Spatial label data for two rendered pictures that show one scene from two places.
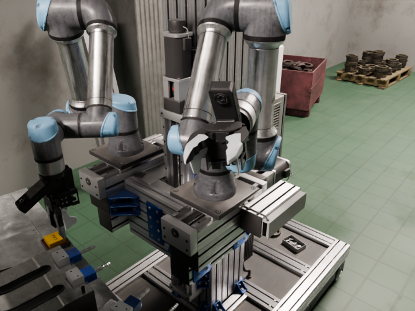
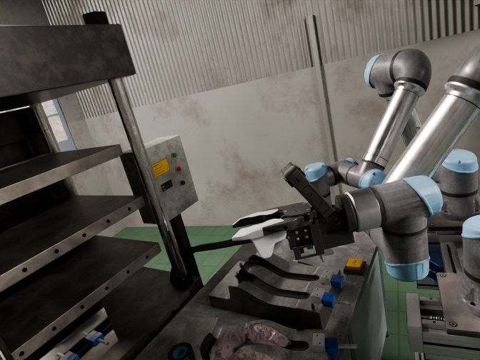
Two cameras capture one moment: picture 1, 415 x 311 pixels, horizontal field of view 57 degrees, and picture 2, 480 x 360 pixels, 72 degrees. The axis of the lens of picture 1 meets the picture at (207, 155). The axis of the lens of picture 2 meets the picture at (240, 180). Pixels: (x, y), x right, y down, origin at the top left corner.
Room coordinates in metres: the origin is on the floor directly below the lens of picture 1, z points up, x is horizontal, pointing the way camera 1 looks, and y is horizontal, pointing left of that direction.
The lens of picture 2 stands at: (0.44, -0.54, 1.72)
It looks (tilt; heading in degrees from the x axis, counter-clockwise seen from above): 18 degrees down; 76
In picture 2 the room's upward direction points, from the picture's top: 14 degrees counter-clockwise
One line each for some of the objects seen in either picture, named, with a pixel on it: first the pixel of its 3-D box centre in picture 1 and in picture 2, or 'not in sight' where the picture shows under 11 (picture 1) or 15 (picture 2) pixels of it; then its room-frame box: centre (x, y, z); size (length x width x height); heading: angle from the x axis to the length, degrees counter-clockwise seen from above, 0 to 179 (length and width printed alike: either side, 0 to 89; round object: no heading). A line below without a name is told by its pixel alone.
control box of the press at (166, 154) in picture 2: not in sight; (188, 261); (0.46, 1.28, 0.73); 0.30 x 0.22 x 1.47; 41
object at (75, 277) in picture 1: (90, 273); (331, 300); (0.88, 0.36, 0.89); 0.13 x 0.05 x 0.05; 131
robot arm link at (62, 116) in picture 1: (62, 126); (343, 172); (1.05, 0.43, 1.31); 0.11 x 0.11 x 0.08; 4
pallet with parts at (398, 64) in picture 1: (375, 64); not in sight; (6.55, -2.91, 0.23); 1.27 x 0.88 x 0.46; 139
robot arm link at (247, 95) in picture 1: (243, 110); (402, 201); (0.84, -0.08, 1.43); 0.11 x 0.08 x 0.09; 164
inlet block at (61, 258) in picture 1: (76, 254); (339, 281); (0.96, 0.43, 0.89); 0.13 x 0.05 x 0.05; 131
